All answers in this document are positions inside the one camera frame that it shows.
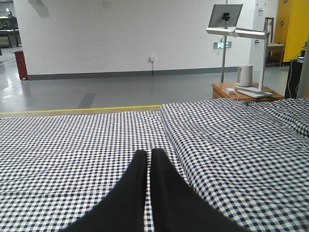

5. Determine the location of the wooden nightstand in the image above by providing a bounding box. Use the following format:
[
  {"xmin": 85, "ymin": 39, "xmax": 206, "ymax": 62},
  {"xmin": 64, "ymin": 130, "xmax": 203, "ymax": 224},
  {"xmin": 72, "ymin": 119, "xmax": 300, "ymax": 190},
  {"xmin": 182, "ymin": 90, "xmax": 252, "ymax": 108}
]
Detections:
[{"xmin": 211, "ymin": 81, "xmax": 285, "ymax": 100}]

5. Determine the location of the wooden chair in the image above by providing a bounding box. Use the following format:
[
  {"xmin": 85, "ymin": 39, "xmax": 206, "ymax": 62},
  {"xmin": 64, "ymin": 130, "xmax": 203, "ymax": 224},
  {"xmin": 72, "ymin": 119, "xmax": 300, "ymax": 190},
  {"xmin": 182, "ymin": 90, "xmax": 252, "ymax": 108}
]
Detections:
[{"xmin": 264, "ymin": 17, "xmax": 285, "ymax": 67}]

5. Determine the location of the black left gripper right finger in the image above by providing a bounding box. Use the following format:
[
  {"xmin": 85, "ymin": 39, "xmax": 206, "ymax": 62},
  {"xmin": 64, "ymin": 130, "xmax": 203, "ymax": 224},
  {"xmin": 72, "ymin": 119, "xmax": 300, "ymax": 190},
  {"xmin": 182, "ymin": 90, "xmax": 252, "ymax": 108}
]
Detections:
[{"xmin": 150, "ymin": 148, "xmax": 245, "ymax": 232}]

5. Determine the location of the checkered bed sheet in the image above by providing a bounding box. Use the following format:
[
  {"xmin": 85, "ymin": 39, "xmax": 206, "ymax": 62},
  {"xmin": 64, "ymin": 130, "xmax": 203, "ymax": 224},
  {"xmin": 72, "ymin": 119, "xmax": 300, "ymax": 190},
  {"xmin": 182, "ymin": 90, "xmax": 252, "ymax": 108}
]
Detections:
[{"xmin": 0, "ymin": 111, "xmax": 184, "ymax": 232}]

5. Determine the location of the tablet on floor stand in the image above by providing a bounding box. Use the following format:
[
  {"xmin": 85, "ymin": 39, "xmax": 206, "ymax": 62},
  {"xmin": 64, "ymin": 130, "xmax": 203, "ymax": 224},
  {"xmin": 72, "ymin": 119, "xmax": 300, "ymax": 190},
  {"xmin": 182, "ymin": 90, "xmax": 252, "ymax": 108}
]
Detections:
[{"xmin": 206, "ymin": 4, "xmax": 243, "ymax": 83}]

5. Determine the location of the checkered duvet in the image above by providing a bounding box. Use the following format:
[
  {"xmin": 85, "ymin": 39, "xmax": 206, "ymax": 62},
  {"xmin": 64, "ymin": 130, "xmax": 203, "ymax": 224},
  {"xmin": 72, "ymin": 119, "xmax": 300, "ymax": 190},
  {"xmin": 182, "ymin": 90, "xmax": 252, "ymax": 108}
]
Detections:
[{"xmin": 161, "ymin": 98, "xmax": 309, "ymax": 232}]

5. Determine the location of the green exit sign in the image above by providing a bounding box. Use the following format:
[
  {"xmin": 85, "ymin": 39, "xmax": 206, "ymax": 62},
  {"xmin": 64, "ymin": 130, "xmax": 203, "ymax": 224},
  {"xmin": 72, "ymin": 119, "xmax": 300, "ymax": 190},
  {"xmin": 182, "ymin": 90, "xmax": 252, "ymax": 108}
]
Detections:
[{"xmin": 213, "ymin": 41, "xmax": 232, "ymax": 49}]

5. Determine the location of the white cylindrical humidifier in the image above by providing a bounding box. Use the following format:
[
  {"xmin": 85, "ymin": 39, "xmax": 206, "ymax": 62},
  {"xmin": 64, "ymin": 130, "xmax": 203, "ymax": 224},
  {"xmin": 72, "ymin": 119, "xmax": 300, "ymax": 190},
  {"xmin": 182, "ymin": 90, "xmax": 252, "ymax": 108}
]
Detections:
[{"xmin": 236, "ymin": 64, "xmax": 253, "ymax": 87}]

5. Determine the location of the white charger adapter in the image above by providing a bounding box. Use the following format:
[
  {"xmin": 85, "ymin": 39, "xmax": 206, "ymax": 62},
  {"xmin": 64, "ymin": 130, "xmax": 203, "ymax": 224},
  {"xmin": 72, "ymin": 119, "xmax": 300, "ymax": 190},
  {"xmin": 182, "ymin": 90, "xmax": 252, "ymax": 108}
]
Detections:
[{"xmin": 225, "ymin": 88, "xmax": 236, "ymax": 94}]

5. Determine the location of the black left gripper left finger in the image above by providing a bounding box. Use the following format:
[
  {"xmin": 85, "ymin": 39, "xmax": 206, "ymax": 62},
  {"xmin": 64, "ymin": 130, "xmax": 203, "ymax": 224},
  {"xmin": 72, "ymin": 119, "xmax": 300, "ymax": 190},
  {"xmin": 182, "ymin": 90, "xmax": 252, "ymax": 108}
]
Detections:
[{"xmin": 62, "ymin": 150, "xmax": 148, "ymax": 232}]

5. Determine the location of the red fire extinguisher box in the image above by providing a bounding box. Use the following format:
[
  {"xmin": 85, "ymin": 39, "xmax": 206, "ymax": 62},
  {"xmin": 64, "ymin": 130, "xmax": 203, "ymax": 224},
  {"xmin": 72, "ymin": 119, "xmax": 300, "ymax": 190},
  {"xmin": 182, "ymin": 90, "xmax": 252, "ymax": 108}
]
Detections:
[{"xmin": 14, "ymin": 50, "xmax": 28, "ymax": 80}]

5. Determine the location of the yellow cabinet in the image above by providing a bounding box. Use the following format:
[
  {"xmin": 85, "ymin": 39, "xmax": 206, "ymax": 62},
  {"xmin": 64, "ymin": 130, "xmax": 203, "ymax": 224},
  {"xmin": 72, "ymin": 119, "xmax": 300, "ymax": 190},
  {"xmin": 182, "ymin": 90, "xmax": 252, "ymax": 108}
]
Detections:
[{"xmin": 274, "ymin": 0, "xmax": 309, "ymax": 62}]

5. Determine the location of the checkered pillow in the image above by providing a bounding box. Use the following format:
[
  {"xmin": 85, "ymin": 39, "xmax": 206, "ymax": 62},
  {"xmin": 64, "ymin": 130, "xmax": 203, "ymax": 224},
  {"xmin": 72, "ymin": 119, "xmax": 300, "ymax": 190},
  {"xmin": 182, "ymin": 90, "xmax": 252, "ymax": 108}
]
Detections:
[{"xmin": 247, "ymin": 98, "xmax": 309, "ymax": 139}]

